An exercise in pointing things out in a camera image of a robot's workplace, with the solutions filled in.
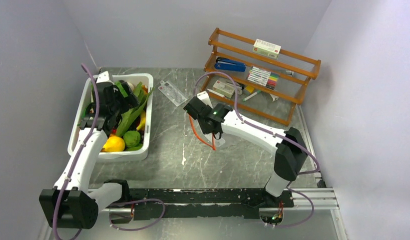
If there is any white marker pen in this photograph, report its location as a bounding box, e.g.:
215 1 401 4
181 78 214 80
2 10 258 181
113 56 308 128
207 88 225 98

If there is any coloured marker set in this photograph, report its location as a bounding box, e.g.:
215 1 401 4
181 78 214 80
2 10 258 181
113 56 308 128
247 66 279 90

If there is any yellow lemon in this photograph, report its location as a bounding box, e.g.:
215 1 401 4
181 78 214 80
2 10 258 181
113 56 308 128
101 135 125 153

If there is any clear zip top bag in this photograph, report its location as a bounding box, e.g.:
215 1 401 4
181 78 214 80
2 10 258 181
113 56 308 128
188 114 227 152

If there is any white green box lower shelf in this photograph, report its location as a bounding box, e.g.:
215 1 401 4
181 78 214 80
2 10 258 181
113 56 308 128
212 80 235 98

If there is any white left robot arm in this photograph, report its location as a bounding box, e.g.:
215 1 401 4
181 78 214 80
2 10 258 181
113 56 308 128
39 80 139 229

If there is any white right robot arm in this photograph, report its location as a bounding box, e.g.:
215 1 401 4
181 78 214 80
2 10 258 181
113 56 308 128
184 97 310 207

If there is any white plastic bin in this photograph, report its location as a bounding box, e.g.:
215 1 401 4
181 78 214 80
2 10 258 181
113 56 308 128
67 73 154 163

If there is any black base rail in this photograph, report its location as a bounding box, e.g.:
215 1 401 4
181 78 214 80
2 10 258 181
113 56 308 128
110 188 294 221

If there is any white green box top shelf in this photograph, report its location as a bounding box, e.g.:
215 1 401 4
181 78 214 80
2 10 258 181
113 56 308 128
253 39 281 59

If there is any blue stapler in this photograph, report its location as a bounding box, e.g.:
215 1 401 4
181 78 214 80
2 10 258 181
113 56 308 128
214 57 246 72

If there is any yellow sticky note block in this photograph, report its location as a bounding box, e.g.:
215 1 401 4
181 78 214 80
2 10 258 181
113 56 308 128
243 85 255 95

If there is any packaged protractor ruler set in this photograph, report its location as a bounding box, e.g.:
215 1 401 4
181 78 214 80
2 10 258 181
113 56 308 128
158 80 187 107

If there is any white correction tape dispenser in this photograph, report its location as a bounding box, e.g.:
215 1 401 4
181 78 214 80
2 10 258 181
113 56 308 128
235 82 244 95

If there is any green romaine lettuce leaf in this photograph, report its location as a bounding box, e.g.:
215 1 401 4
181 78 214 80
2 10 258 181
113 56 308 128
115 82 153 137

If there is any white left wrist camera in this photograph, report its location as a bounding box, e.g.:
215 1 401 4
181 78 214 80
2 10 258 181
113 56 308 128
96 71 113 84

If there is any green capped marker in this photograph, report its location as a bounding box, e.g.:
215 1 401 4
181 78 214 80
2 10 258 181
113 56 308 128
242 90 261 102

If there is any wooden desk shelf rack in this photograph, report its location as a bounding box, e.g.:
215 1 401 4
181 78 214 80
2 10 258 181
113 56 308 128
201 27 322 126

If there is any yellow banana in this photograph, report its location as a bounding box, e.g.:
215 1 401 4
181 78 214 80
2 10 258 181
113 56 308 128
136 110 146 131

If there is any white green box shelf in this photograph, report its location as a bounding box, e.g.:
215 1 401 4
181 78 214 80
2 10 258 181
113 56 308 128
253 39 281 59
212 80 235 98

